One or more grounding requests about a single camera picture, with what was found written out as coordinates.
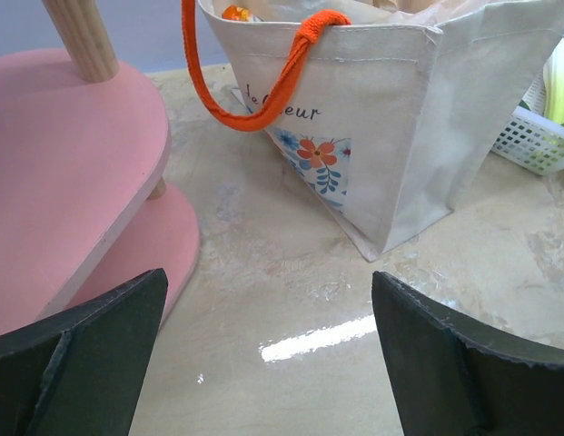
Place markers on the orange yellow snack bag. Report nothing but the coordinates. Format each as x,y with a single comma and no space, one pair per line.
240,14

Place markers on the pink three tier shelf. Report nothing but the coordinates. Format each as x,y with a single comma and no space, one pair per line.
84,141

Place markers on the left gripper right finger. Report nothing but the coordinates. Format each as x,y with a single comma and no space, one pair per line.
451,374

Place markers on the white plastic basket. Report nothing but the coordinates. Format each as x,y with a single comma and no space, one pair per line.
529,139

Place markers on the green celery stalks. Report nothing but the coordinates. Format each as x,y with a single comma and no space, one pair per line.
553,77

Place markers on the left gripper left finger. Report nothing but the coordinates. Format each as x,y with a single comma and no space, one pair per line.
81,371

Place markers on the canvas tote bag orange handles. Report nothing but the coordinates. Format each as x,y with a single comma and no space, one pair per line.
385,110

